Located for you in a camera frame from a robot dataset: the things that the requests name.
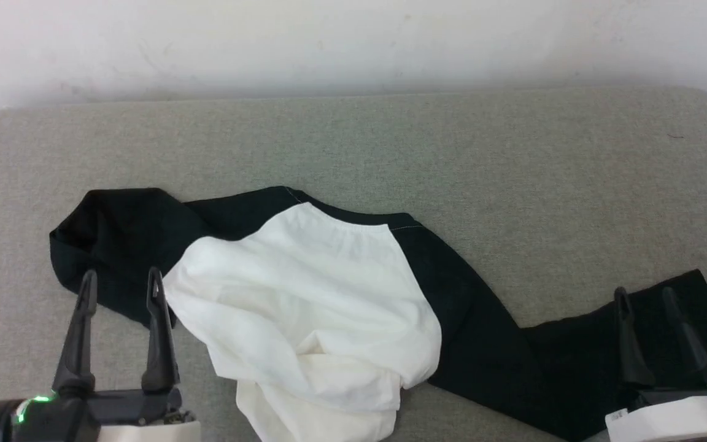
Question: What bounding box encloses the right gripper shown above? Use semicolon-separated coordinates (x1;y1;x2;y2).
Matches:
605;287;707;442

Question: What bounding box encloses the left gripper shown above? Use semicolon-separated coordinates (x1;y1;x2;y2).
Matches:
0;266;201;442

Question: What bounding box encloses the black and white shirt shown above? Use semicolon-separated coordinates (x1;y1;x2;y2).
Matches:
50;186;707;442

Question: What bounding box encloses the beige fabric sofa cushion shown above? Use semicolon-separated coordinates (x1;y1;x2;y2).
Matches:
0;86;707;442

